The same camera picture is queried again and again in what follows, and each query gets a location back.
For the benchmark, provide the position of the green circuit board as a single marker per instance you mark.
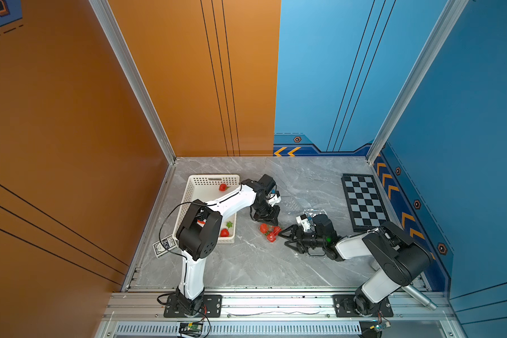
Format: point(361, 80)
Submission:
point(373, 329)
point(190, 329)

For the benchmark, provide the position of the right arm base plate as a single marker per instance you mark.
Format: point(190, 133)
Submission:
point(347, 306)

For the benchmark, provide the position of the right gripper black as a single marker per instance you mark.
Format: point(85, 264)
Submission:
point(295, 230)

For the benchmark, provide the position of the green circuit board right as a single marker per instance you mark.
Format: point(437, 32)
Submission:
point(373, 329)

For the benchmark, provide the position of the green circuit board left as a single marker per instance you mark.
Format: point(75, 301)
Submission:
point(190, 329)

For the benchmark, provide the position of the red strawberry lone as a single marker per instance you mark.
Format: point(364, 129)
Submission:
point(223, 187)

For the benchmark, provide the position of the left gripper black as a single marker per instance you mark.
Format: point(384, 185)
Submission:
point(273, 217)

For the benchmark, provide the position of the white perforated plastic basket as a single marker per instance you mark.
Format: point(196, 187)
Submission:
point(206, 189)

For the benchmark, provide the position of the silver microphone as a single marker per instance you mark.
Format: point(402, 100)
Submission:
point(419, 297)

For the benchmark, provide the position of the red strawberry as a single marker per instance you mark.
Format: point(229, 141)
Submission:
point(271, 237)
point(224, 232)
point(276, 230)
point(264, 229)

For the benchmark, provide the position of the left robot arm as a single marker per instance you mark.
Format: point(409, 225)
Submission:
point(198, 233)

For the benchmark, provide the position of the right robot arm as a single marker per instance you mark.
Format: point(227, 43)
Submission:
point(400, 259)

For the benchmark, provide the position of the black white chessboard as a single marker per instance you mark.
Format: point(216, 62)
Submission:
point(365, 204)

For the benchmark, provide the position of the clear plastic clamshell container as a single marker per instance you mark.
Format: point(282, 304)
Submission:
point(270, 227)
point(310, 213)

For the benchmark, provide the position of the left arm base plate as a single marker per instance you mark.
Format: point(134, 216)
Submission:
point(178, 306)

